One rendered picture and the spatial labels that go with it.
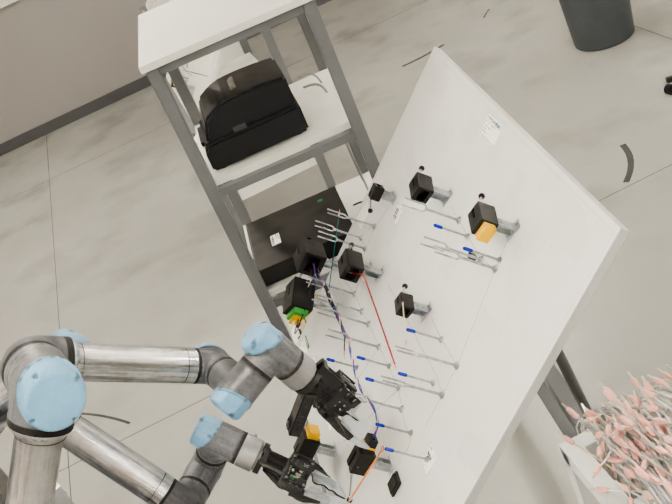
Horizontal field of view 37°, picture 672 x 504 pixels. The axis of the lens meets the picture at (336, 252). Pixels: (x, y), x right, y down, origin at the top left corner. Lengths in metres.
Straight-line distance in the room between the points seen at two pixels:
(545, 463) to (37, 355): 1.25
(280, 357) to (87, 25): 7.62
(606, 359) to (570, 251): 2.20
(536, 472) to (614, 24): 4.40
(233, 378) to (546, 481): 0.84
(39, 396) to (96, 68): 7.83
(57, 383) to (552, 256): 0.91
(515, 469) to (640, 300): 1.87
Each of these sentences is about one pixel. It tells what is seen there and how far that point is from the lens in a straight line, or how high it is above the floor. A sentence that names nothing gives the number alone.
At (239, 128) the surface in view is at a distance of 2.87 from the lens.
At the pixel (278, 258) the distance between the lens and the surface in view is 3.05.
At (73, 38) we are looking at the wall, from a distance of 9.46.
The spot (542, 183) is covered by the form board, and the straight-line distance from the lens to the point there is 1.99.
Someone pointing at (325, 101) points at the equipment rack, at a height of 1.46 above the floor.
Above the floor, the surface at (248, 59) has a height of 0.80.
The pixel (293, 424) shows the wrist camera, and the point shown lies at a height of 1.27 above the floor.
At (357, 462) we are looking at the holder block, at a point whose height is 1.12.
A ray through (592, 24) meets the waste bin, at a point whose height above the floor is 0.19.
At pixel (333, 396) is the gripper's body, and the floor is 1.31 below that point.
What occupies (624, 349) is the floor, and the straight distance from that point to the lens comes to 4.03.
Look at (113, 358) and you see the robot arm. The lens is 2.00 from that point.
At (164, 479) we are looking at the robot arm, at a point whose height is 1.24.
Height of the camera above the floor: 2.51
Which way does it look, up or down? 28 degrees down
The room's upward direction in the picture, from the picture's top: 24 degrees counter-clockwise
